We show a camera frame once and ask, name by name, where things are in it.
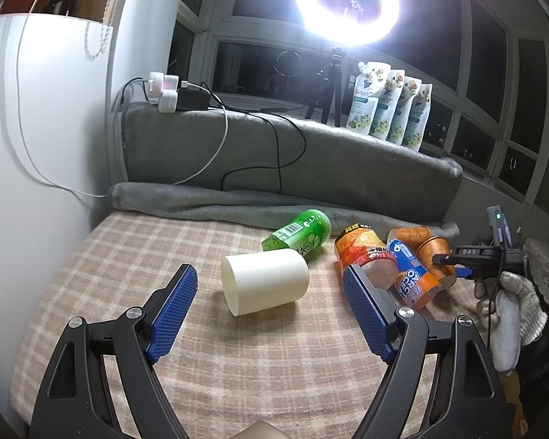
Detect orange snack canister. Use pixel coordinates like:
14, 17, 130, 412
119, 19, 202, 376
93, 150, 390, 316
334, 223, 397, 290

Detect white cable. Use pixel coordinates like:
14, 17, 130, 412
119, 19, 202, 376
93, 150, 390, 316
13, 0, 230, 199

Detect white gloved right hand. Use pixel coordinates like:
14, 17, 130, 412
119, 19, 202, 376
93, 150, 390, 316
474, 271, 549, 374

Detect bright ring light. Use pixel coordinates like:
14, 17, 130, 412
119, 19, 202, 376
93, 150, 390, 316
294, 0, 400, 49

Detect refill pouch with spout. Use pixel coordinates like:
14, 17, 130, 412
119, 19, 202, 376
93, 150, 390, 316
346, 61, 391, 135

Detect grey back cushion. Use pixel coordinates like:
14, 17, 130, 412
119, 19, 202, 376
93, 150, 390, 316
120, 103, 463, 224

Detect grey rolled blanket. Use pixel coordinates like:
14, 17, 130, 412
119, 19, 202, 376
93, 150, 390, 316
111, 181, 460, 242

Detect white power strip plugs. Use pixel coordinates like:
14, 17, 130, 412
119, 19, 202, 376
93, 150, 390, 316
147, 72, 180, 114

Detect dark bottle on shelf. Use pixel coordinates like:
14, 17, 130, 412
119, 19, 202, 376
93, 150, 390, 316
42, 0, 77, 16

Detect orange paper cup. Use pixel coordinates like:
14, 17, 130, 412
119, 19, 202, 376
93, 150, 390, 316
417, 236, 457, 290
386, 226, 431, 251

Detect black cable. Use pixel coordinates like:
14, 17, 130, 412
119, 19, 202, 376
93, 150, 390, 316
115, 77, 309, 195

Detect orange paper cup front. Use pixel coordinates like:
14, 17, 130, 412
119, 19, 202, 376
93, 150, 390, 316
417, 236, 457, 290

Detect white bead chain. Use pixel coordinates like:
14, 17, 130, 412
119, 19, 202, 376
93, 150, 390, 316
84, 0, 132, 62

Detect beige plaid mat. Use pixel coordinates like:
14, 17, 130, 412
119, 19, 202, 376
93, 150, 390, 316
9, 211, 486, 439

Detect orange paper cup rear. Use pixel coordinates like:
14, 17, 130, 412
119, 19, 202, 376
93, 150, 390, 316
386, 226, 431, 251

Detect black power adapter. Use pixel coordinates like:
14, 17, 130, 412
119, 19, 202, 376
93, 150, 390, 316
176, 88, 211, 111

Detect black tripod stand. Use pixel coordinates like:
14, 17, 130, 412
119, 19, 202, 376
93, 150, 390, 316
304, 46, 343, 128

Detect white plastic cup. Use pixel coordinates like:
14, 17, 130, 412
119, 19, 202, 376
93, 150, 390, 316
221, 249, 309, 316

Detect green tea bottle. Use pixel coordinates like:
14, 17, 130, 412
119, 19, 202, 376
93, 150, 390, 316
262, 209, 332, 257

